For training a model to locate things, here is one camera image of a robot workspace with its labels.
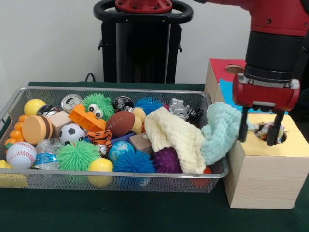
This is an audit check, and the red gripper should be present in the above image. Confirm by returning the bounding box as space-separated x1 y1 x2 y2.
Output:
232 73 301 147

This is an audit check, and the colourful patterned cloth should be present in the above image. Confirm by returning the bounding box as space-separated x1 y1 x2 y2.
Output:
253 121 285 144

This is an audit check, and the light blue waffle cloth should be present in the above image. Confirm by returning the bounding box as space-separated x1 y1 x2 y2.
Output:
201 101 254 166

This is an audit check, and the cream waffle cloth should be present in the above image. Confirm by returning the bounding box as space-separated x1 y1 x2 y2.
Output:
144 107 208 175

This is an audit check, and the wooden box with three holes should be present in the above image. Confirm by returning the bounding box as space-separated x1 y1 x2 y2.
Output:
204 58 309 210

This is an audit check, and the silver mesh bin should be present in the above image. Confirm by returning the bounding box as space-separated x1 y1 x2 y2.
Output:
0 86 230 194

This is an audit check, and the green cloth side table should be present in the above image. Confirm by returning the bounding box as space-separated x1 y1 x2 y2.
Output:
295 87 309 116

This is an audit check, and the black chair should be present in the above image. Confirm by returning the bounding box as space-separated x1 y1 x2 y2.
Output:
293 36 309 97

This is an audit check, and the purple spiky monster ball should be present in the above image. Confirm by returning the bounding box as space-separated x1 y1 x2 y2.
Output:
152 147 183 174

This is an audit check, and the blue spiky rubber ball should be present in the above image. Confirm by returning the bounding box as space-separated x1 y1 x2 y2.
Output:
134 97 165 116
112 150 157 174

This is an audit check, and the brown toy football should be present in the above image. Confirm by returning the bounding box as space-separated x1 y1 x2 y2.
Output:
105 111 136 138

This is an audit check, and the blue globe ball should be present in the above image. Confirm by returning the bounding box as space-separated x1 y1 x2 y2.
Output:
108 141 136 162

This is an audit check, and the dark green table cloth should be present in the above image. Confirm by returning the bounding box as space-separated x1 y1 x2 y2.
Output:
0 81 309 232

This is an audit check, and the yellow ball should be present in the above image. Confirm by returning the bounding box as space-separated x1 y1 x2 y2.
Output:
87 158 114 187

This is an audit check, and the green spiky rubber ball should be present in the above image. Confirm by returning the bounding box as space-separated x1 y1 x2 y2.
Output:
57 139 101 171

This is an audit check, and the small soccer ball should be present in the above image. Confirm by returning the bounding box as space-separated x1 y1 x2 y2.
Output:
59 123 85 145

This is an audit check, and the round wooden burger toy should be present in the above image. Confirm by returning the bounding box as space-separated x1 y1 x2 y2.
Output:
21 115 54 145

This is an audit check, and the white baseball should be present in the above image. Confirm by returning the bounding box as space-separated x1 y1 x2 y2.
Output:
6 141 38 169

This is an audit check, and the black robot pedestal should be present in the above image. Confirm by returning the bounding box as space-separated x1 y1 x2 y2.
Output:
93 0 194 84

